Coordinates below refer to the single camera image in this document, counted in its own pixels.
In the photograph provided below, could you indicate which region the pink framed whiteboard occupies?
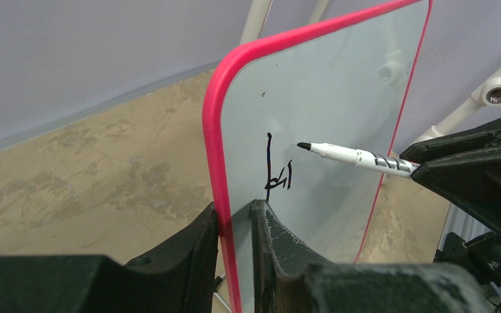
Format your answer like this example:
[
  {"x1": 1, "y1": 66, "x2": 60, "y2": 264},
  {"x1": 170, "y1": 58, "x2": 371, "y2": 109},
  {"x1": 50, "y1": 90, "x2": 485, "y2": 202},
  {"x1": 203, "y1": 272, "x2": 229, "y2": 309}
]
[{"x1": 202, "y1": 1, "x2": 432, "y2": 312}]

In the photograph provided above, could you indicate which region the metal whiteboard stand leg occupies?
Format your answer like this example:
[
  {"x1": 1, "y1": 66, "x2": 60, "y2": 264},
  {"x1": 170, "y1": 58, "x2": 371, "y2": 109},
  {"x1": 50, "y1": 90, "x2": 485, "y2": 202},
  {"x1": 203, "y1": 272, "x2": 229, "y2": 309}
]
[{"x1": 213, "y1": 273, "x2": 232, "y2": 313}]

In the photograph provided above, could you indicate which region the white whiteboard marker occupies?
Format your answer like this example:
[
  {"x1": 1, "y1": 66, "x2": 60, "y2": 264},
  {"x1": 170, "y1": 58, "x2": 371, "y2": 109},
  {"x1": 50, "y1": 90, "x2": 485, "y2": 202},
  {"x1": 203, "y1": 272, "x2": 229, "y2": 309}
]
[{"x1": 297, "y1": 142, "x2": 420, "y2": 179}]

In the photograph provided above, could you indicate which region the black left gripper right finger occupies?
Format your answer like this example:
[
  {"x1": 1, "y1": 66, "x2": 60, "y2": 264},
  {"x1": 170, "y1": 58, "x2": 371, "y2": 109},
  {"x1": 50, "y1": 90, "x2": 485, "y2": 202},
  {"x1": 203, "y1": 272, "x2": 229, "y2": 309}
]
[{"x1": 250, "y1": 200, "x2": 490, "y2": 312}]

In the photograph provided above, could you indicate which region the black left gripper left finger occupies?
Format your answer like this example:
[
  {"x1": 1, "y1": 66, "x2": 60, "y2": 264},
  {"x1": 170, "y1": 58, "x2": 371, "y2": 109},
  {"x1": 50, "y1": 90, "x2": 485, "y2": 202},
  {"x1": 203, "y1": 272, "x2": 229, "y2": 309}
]
[{"x1": 0, "y1": 204, "x2": 219, "y2": 312}]

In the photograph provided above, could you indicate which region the white PVC pipe frame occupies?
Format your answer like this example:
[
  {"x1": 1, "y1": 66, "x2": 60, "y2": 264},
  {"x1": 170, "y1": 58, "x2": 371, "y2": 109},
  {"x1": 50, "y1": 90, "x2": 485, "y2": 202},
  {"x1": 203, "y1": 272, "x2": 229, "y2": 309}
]
[{"x1": 238, "y1": 0, "x2": 501, "y2": 145}]

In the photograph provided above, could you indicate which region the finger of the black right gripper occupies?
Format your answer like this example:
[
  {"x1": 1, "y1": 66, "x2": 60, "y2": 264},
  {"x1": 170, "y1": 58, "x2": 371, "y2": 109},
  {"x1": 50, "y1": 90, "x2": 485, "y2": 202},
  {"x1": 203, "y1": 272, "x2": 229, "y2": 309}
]
[
  {"x1": 399, "y1": 118, "x2": 501, "y2": 163},
  {"x1": 411, "y1": 147, "x2": 501, "y2": 236}
]

